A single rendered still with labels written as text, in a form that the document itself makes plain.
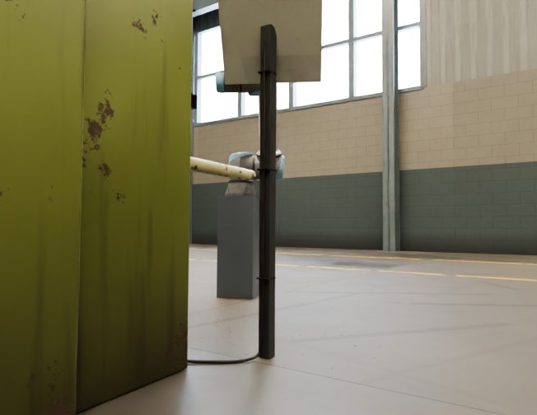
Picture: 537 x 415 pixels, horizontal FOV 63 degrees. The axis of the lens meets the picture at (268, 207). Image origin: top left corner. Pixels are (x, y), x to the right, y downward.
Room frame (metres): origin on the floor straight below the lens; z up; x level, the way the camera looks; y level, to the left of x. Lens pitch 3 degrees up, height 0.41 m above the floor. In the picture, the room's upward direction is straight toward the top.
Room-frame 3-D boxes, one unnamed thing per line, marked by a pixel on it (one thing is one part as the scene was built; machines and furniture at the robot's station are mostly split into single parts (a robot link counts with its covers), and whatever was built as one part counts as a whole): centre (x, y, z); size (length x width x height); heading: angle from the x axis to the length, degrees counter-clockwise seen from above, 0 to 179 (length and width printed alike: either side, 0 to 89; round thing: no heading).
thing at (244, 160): (2.68, 0.16, 0.79); 0.17 x 0.15 x 0.18; 86
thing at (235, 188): (2.68, 0.17, 0.65); 0.19 x 0.19 x 0.10
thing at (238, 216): (2.68, 0.17, 0.30); 0.22 x 0.22 x 0.60; 77
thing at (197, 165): (1.54, 0.18, 0.62); 0.44 x 0.05 x 0.05; 150
